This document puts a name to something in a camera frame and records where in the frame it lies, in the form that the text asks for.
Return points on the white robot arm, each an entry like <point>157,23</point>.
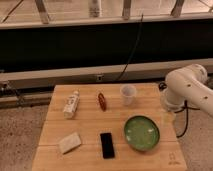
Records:
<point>187,83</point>

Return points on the red-brown elongated object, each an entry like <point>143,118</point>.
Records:
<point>102,101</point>

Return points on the white plastic bottle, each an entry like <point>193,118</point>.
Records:
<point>71,105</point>

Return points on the black rectangular block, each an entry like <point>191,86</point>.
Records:
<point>107,145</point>

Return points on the beige sponge block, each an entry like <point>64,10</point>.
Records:
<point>69,142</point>

